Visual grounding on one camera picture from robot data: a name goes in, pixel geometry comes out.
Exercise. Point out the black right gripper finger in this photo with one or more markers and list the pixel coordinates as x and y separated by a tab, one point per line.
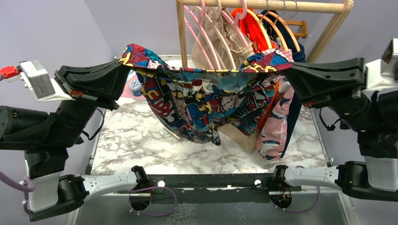
340	69
312	89

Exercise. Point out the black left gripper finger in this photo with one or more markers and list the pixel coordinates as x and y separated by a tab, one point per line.
93	73
107	86

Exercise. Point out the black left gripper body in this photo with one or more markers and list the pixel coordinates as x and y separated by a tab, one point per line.
109	103

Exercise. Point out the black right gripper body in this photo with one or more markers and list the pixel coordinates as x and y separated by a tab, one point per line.
357	94

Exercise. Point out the comic print shorts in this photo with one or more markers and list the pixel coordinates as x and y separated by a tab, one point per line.
193	103

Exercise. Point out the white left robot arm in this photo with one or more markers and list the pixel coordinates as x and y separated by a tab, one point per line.
45	137

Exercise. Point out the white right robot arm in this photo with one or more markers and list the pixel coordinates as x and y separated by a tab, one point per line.
374	118

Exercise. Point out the navy shorts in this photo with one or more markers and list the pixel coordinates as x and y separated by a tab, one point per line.
298	54

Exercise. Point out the pink patterned shorts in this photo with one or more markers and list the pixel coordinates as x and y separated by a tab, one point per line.
272	138

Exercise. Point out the wooden hanger back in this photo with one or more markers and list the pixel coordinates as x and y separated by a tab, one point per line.
278	29

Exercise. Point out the wooden hanger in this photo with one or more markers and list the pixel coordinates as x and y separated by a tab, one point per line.
257	32
278	29

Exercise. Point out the wooden hanger front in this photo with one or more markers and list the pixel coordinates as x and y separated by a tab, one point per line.
257	32

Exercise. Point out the orange shorts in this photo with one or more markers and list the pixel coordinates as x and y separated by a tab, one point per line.
257	102

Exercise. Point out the pink hanger with shorts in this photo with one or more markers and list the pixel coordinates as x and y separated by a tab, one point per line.
234	22

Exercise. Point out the cream plastic hanger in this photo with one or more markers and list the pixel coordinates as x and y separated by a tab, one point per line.
215	27

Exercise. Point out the beige shorts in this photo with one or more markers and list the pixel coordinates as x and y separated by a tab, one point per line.
240	53

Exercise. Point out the pink clipboard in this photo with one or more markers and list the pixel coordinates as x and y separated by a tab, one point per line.
126	93

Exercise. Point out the blue lidded jar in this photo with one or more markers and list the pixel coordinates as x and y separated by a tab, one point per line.
135	87

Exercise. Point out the wooden clothes rack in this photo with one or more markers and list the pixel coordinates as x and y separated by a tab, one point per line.
340	12

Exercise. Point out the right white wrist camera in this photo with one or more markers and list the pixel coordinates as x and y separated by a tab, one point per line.
383	73

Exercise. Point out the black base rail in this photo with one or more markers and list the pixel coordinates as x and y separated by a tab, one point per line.
212	188

